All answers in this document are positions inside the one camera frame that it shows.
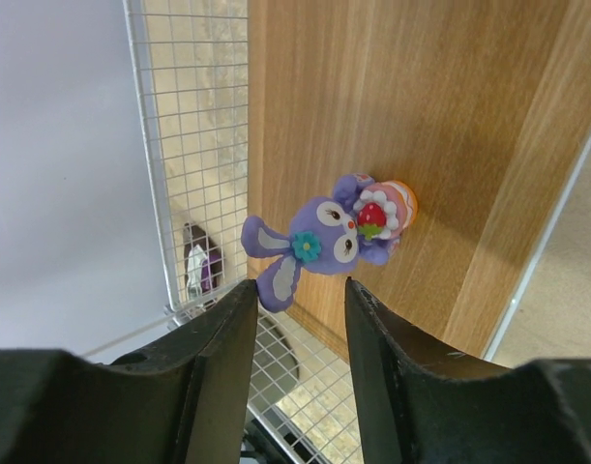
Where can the white wire wooden shelf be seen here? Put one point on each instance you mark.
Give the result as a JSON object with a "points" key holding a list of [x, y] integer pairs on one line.
{"points": [[253, 108]]}

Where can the green bottle white cap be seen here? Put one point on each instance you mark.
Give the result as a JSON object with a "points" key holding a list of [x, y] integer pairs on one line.
{"points": [[275, 369]]}

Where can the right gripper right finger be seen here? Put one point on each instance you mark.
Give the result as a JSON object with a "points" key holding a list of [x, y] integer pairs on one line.
{"points": [[420, 400]]}

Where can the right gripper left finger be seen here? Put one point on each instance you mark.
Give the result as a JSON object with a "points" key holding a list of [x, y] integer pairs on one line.
{"points": [[180, 399]]}

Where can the purple bunny toy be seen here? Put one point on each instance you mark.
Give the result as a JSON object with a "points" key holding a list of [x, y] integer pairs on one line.
{"points": [[362, 220]]}

